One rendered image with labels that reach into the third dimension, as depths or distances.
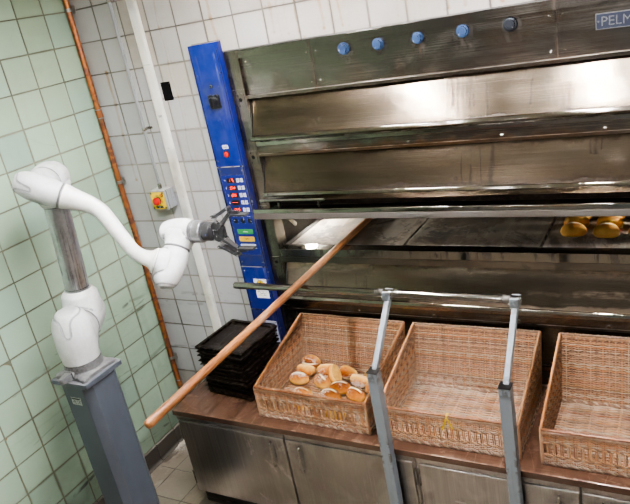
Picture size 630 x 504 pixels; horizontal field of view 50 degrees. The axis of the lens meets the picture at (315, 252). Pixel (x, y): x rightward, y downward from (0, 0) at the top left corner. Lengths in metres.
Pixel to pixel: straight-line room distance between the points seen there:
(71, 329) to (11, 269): 0.54
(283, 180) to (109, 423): 1.27
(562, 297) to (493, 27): 1.06
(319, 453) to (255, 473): 0.42
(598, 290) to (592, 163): 0.50
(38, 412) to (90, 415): 0.50
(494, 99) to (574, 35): 0.34
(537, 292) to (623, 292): 0.31
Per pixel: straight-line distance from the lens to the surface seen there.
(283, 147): 3.01
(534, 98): 2.57
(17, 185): 2.76
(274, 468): 3.17
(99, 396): 2.95
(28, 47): 3.42
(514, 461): 2.52
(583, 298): 2.80
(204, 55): 3.08
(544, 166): 2.63
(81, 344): 2.87
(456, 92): 2.65
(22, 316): 3.31
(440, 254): 2.86
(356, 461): 2.89
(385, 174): 2.81
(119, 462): 3.10
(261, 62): 2.98
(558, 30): 2.54
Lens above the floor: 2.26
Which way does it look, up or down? 21 degrees down
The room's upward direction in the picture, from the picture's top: 11 degrees counter-clockwise
